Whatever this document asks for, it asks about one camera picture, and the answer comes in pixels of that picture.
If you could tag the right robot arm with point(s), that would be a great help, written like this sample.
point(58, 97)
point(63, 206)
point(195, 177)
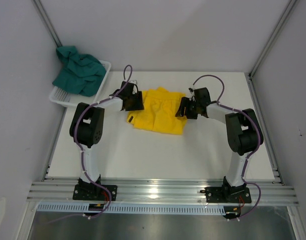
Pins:
point(243, 132)

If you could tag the white plastic basket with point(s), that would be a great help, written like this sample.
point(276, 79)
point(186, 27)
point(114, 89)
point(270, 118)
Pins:
point(69, 100)

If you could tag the right corner aluminium post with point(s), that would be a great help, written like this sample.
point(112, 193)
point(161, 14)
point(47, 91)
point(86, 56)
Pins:
point(273, 37)

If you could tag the yellow shorts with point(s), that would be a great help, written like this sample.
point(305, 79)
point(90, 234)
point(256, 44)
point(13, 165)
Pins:
point(159, 113)

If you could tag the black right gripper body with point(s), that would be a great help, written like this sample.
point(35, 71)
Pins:
point(193, 112)

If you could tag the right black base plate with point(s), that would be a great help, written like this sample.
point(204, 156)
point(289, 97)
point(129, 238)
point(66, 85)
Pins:
point(231, 195)

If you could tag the white slotted cable duct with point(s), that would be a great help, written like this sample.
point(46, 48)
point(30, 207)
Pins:
point(127, 208)

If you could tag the corner aluminium post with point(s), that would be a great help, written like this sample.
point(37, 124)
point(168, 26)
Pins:
point(273, 37)
point(46, 20)

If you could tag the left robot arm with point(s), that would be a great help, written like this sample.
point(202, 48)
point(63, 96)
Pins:
point(87, 127)

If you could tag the green shorts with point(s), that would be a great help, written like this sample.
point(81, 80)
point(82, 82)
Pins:
point(81, 74)

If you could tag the aluminium rail frame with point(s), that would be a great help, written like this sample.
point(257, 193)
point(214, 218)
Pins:
point(160, 191)

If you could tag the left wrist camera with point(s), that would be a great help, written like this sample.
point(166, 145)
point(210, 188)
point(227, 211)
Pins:
point(134, 82)

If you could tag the left corner aluminium post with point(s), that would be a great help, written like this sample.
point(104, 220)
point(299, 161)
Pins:
point(46, 20)

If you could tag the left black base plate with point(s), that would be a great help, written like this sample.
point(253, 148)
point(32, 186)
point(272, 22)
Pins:
point(94, 193)

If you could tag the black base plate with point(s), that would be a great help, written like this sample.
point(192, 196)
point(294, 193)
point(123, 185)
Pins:
point(94, 193)
point(231, 195)

